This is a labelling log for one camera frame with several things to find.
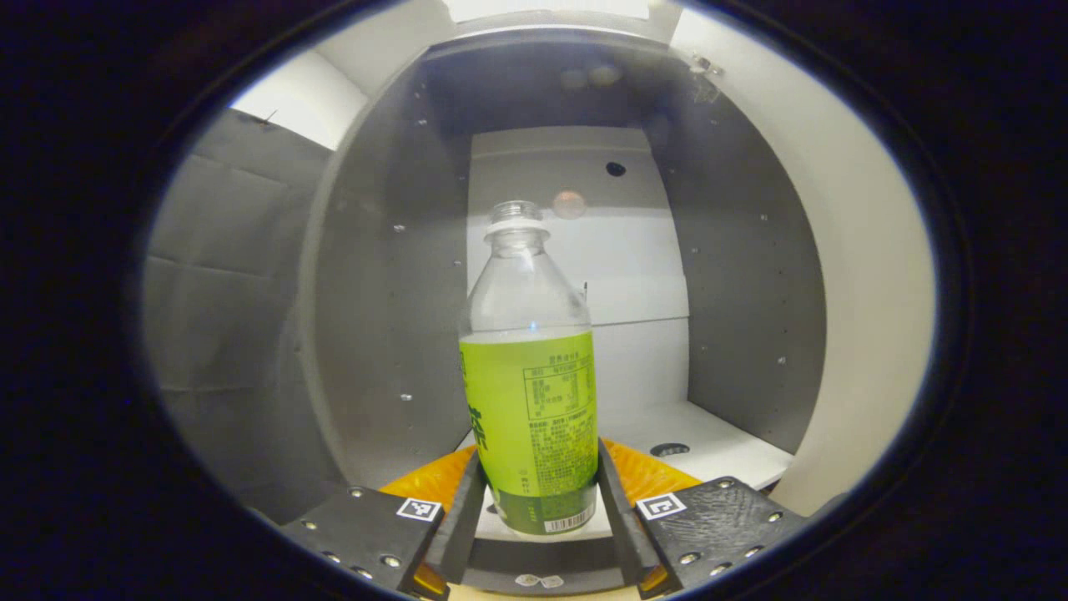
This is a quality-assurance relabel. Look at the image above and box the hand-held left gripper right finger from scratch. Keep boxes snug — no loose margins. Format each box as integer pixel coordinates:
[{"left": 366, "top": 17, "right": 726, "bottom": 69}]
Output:
[{"left": 595, "top": 437, "right": 809, "bottom": 600}]

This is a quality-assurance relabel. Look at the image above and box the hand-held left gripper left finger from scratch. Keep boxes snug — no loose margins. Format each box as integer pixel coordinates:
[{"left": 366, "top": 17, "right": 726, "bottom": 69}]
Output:
[{"left": 278, "top": 445, "right": 489, "bottom": 600}]

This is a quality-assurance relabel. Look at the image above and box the green label plastic bottle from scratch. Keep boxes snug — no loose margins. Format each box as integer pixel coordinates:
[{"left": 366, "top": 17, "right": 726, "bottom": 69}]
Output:
[{"left": 457, "top": 200, "right": 600, "bottom": 537}]

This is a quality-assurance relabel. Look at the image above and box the grey cabinet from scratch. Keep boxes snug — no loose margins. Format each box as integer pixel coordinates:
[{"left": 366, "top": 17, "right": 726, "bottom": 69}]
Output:
[{"left": 296, "top": 29, "right": 827, "bottom": 598}]

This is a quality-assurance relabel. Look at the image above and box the beige cabinet door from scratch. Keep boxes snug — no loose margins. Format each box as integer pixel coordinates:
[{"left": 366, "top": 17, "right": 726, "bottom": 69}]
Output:
[{"left": 667, "top": 8, "right": 935, "bottom": 518}]

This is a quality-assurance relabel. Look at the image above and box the metal door hinge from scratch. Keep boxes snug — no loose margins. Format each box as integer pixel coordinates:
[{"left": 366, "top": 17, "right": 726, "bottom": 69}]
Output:
[{"left": 688, "top": 54, "right": 723, "bottom": 105}]

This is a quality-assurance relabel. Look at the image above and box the black backdrop cloth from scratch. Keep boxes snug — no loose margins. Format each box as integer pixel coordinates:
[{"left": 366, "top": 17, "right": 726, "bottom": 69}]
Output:
[{"left": 142, "top": 109, "right": 343, "bottom": 523}]

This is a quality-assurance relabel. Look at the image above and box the large ceiling light panel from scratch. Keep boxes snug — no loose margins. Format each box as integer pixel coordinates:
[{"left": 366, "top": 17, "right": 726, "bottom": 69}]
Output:
[{"left": 442, "top": 0, "right": 652, "bottom": 23}]

